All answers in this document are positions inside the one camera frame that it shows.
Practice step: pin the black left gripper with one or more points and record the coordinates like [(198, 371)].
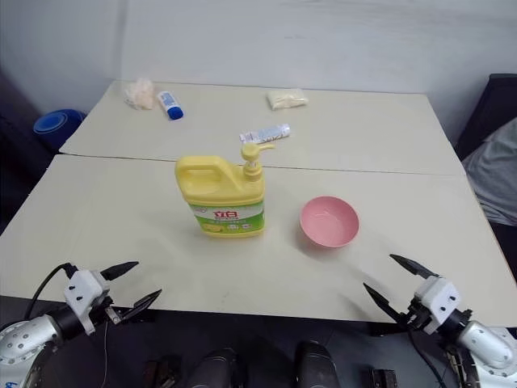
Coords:
[(107, 311)]

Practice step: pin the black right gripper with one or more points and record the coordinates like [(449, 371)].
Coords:
[(418, 316)]

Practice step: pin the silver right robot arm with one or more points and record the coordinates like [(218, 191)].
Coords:
[(482, 343)]

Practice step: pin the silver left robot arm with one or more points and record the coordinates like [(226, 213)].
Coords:
[(28, 339)]

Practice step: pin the pink plastic bowl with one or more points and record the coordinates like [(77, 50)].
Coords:
[(329, 222)]

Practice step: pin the yellow detergent pump bottle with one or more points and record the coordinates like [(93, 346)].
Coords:
[(220, 190)]

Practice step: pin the white toothpaste tube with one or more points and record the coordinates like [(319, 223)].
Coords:
[(264, 133)]

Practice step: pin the dark rounded shape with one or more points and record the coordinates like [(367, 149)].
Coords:
[(218, 369), (315, 365)]

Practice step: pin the grey cloth bundle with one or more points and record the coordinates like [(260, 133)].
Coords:
[(497, 174)]

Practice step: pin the white bottle with blue cap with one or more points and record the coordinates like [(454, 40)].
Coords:
[(169, 105)]

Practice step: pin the black chair back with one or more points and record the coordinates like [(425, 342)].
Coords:
[(482, 117)]

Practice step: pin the clear plastic bag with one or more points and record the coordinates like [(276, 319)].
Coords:
[(139, 94)]

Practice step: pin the beige sponge cloth pack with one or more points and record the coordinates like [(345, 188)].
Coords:
[(287, 98)]

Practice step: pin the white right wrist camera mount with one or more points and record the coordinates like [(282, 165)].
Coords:
[(440, 299)]

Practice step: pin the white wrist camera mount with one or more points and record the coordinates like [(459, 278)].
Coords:
[(82, 293), (440, 299)]

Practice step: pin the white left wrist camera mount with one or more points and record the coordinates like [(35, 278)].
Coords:
[(82, 293)]

